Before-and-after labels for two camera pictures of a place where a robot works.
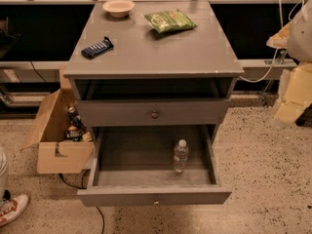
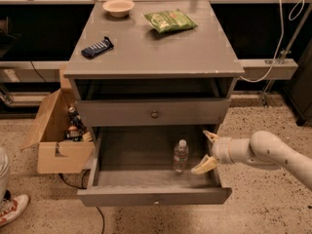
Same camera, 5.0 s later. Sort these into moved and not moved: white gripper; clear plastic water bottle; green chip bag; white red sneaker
Moved: white gripper
Not moved: white red sneaker; green chip bag; clear plastic water bottle
